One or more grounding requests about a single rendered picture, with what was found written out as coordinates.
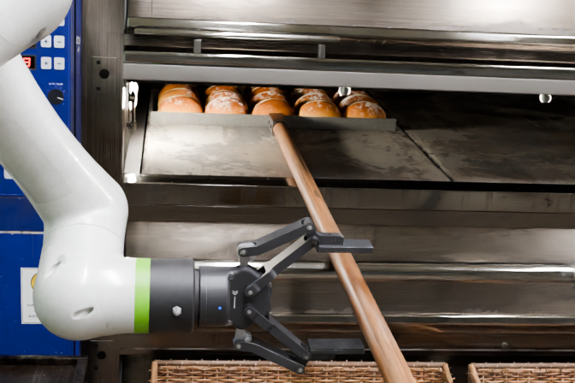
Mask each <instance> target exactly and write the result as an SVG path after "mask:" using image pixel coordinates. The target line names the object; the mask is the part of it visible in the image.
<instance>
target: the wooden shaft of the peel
mask: <svg viewBox="0 0 575 383"><path fill-rule="evenodd" d="M273 132H274V134H275V136H276V139H277V141H278V144H279V145H280V147H281V149H282V153H283V155H284V156H285V159H286V161H287V164H288V166H289V168H290V170H291V172H292V175H293V177H294V179H295V182H296V184H297V186H298V188H299V191H300V193H301V195H302V198H303V199H304V201H305V205H306V207H307V208H308V210H309V213H310V215H311V218H312V220H313V222H314V224H315V226H316V229H317V231H318V232H320V233H340V231H339V229H338V227H337V226H336V224H335V221H334V219H333V217H332V215H331V214H330V212H329V209H328V207H327V205H326V203H325V202H324V200H323V197H322V195H321V193H320V191H319V190H318V188H317V185H316V183H315V181H314V179H313V178H312V177H311V174H310V172H309V170H308V168H307V166H306V165H305V162H304V160H303V158H302V156H301V154H300V153H299V150H298V148H297V146H296V144H295V143H294V141H293V138H292V136H291V134H290V132H289V131H288V128H287V126H286V125H285V124H284V123H281V122H278V123H276V124H275V125H274V127H273ZM328 255H329V259H330V261H331V262H332V264H333V267H334V269H335V272H336V274H337V276H338V278H339V280H340V283H341V285H342V287H343V290H344V292H345V293H346V295H347V299H348V301H349V303H350V305H351V307H352V309H353V313H354V314H355V316H356V319H357V321H358V323H359V326H360V328H361V330H362V332H363V335H364V336H365V339H366V342H367V344H368V346H369V347H370V351H371V353H372V355H373V357H374V359H375V361H376V365H377V366H378V368H379V370H380V373H381V375H382V377H383V380H384V382H385V383H417V382H416V381H415V379H414V377H413V375H412V372H411V370H410V369H409V367H408V365H407V363H406V360H405V358H404V357H403V355H402V353H401V351H400V349H399V347H398V345H397V344H396V342H395V340H394V337H393V335H392V333H391V332H390V330H389V328H388V325H387V323H386V321H385V320H384V318H383V316H382V313H381V311H380V309H379V308H378V306H377V304H376V301H375V299H374V298H373V296H372V294H371V292H370V290H369V288H368V286H367V285H366V283H365V280H364V278H363V276H362V274H361V273H360V271H359V268H358V266H357V264H356V262H355V261H354V259H353V256H352V254H351V253H328Z"/></svg>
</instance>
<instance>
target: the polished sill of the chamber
mask: <svg viewBox="0 0 575 383"><path fill-rule="evenodd" d="M313 179H314V181H315V183H316V185H317V188H318V190H319V191H320V193H321V195H322V197H323V200H324V202H325V203H326V205H327V207H328V208H334V209H413V210H453V211H494V212H533V213H573V214H575V185H556V184H521V183H487V182H452V181H418V180H350V179H316V178H313ZM122 190H123V192H124V194H125V196H126V199H127V203H133V204H173V205H213V206H253V207H294V208H307V207H306V205H305V201H304V199H303V198H302V195H301V193H300V191H299V188H298V186H297V184H296V182H295V179H294V178H282V177H247V176H213V175H178V174H124V175H123V180H122Z"/></svg>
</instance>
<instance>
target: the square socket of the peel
mask: <svg viewBox="0 0 575 383"><path fill-rule="evenodd" d="M278 122H281V123H284V124H285V125H286V126H287V127H288V122H287V120H286V118H285V116H284V114H283V113H269V119H268V127H269V130H270V132H271V134H272V136H275V134H274V132H273V127H274V125H275V124H276V123H278Z"/></svg>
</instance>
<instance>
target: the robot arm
mask: <svg viewBox="0 0 575 383"><path fill-rule="evenodd" d="M72 1H73V0H0V164H1V165H2V166H3V168H4V169H5V170H6V171H7V173H8V174H9V175H10V176H11V178H12V179H13V180H14V181H15V183H16V184H17V185H18V186H19V187H20V189H21V190H22V192H23V193H24V194H25V196H26V197H27V199H28V200H29V202H30V203H31V204H32V206H33V207H34V208H35V210H36V211H37V213H38V214H39V217H40V218H41V220H42V221H43V223H44V240H43V247H42V250H41V256H40V261H39V268H38V272H37V276H36V280H35V283H34V286H33V307H34V310H35V313H36V315H37V317H38V319H39V320H40V322H41V323H42V324H43V326H44V327H45V328H46V329H47V330H48V331H50V332H51V333H53V334H55V335H56V336H57V337H59V338H62V339H67V340H73V341H81V340H88V339H94V338H98V337H102V336H108V335H114V334H124V333H192V332H193V327H194V322H195V321H197V322H198V326H199V327H226V326H232V327H236V332H235V335H234V336H233V342H234V348H235V349H236V350H237V351H250V352H252V353H254V354H257V355H259V356H261V357H263V358H265V359H267V360H270V361H272V362H274V363H276V364H278V365H280V366H282V367H284V368H287V369H289V370H291V371H293V372H295V373H297V374H303V373H304V372H305V366H306V364H307V363H308V362H309V361H310V360H326V359H327V360H331V359H334V358H335V354H364V353H365V348H364V346H363V343H362V341H361V339H307V344H304V343H303V342H302V341H301V340H299V339H298V338H297V337H296V336H294V335H293V334H292V333H291V332H289V331H288V330H287V329H286V328H285V327H284V326H283V325H282V324H281V323H279V322H278V321H277V320H276V319H274V318H273V317H272V316H271V314H270V311H271V302H270V298H271V295H272V285H271V281H272V280H274V279H275V278H276V276H277V275H278V274H279V273H280V272H282V271H283V270H284V269H286V268H287V267H289V266H290V265H291V264H293V263H294V262H296V261H297V260H298V259H300V258H301V257H302V256H303V255H304V254H306V253H307V252H308V251H310V250H311V249H313V248H314V247H315V248H316V250H317V252H319V253H373V246H372V244H371V243H370V241H369V240H368V239H344V237H343V235H342V234H341V233H320V232H317V231H316V230H315V227H314V224H313V222H312V220H311V218H310V217H305V218H303V219H301V220H299V221H296V222H294V223H292V224H290V225H287V226H285V227H283V228H281V229H278V230H276V231H274V232H273V233H269V234H267V235H265V236H263V237H261V238H259V239H256V240H249V241H240V242H239V243H238V244H237V250H238V253H239V258H240V264H238V265H236V266H232V267H230V266H199V270H195V262H194V260H193V259H192V258H130V257H123V247H124V239H125V232H126V226H127V217H128V206H127V199H126V196H125V194H124V192H123V190H122V189H121V187H120V186H119V185H118V184H117V183H116V182H115V181H114V180H113V179H112V178H111V177H110V176H109V175H108V174H107V173H106V172H105V171H104V170H103V169H102V168H101V167H100V166H99V165H98V164H97V163H96V162H95V161H94V160H93V158H92V157H91V156H90V155H89V154H88V153H87V152H86V150H85V149H84V148H83V147H82V146H81V144H80V143H79V142H78V141H77V139H76V138H75V137H74V135H73V134H72V133H71V132H70V131H69V130H68V128H67V127H66V126H65V124H64V123H63V122H62V120H61V118H60V117H59V116H58V114H57V113H56V111H55V110H54V109H53V108H52V106H51V105H50V103H49V101H48V100H47V98H46V97H45V95H44V93H43V92H42V91H41V89H40V88H39V86H38V84H37V82H36V81H35V79H34V78H33V76H32V74H31V72H30V71H29V69H28V67H27V65H26V64H25V62H24V60H23V58H22V57H21V52H23V51H24V50H26V49H28V48H30V47H31V46H33V45H34V44H36V43H37V42H38V41H40V40H42V39H44V38H46V37H47V36H49V35H50V34H51V33H52V32H54V31H55V30H56V29H57V28H58V27H59V25H60V24H61V23H62V21H63V20H64V18H65V17H66V15H67V13H68V11H69V9H70V6H71V4H72ZM301 236H303V237H301ZM299 237H301V238H300V239H298V240H297V241H296V242H294V243H293V244H292V245H290V246H289V247H287V249H285V250H284V251H283V252H281V253H280V254H279V255H277V256H276V257H274V258H273V259H272V260H271V261H269V262H266V263H265V264H263V265H262V266H261V267H259V268H258V269H255V268H254V267H253V266H252V265H250V264H249V262H250V261H251V260H254V259H255V258H256V256H258V255H261V254H264V253H265V252H267V251H270V250H273V249H275V248H277V247H279V246H281V245H284V244H286V243H288V242H290V241H292V240H295V239H297V238H299ZM254 323H257V324H258V325H259V326H260V327H261V328H262V329H263V330H265V331H266V332H269V333H270V334H272V335H273V336H274V337H275V338H277V339H278V340H279V341H280V342H282V343H283V344H284V345H285V346H286V347H287V348H288V349H289V350H291V351H292V352H293V353H294V354H296V355H297V356H295V355H293V354H291V353H289V352H287V351H285V350H282V349H280V348H278V347H276V346H274V345H272V344H270V343H268V342H265V341H263V340H261V339H259V338H257V337H254V336H252V335H251V333H249V332H247V331H246V330H245V329H247V328H249V327H250V326H251V325H253V324H254ZM307 345H308V346H307Z"/></svg>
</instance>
